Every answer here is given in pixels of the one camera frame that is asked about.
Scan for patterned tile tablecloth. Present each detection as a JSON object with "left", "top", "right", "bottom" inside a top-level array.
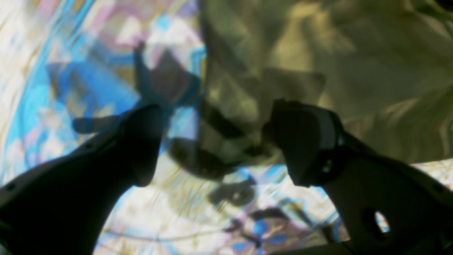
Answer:
[{"left": 1, "top": 0, "right": 452, "bottom": 255}]

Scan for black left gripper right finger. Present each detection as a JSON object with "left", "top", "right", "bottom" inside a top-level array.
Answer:
[{"left": 265, "top": 100, "right": 453, "bottom": 255}]

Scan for camouflage T-shirt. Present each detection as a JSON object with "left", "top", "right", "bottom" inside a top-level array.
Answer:
[{"left": 166, "top": 0, "right": 453, "bottom": 181}]

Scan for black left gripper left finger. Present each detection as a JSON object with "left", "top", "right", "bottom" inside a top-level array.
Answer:
[{"left": 0, "top": 105, "right": 165, "bottom": 255}]

